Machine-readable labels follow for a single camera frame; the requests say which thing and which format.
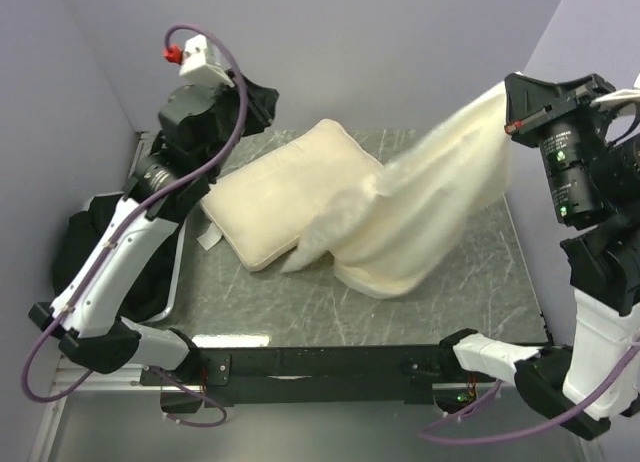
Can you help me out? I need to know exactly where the aluminium frame rail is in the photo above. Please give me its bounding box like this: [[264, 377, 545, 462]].
[[29, 356, 166, 462]]

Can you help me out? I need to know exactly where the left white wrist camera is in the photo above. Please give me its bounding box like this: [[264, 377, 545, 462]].
[[163, 35, 234, 88]]

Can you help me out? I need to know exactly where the cream pillowcase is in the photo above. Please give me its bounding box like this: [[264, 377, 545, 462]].
[[282, 82, 510, 299]]

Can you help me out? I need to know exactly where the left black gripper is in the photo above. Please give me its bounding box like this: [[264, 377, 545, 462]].
[[202, 67, 281, 178]]

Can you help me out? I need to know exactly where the black cloth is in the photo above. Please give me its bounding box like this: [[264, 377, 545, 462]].
[[52, 194, 186, 323]]

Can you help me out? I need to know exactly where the white pillow label tag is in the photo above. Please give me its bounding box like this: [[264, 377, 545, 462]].
[[197, 223, 223, 251]]

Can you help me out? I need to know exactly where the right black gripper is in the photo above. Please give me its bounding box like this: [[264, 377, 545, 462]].
[[493, 64, 608, 211]]

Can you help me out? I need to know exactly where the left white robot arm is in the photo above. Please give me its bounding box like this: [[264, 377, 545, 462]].
[[29, 70, 279, 384]]

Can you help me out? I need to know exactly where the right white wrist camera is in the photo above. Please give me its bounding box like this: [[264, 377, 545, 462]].
[[590, 75, 640, 117]]

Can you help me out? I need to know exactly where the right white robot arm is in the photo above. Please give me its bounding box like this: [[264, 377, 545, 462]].
[[438, 73, 639, 440]]

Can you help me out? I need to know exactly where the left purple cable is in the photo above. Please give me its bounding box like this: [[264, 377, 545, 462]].
[[19, 24, 249, 428]]

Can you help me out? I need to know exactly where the grey plastic basket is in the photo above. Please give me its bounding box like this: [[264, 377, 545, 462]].
[[83, 192, 184, 323]]

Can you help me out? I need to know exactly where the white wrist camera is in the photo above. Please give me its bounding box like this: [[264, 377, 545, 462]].
[[163, 35, 234, 88], [590, 75, 640, 117]]

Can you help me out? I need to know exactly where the cream pillow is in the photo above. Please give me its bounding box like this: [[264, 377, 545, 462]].
[[200, 119, 382, 272]]

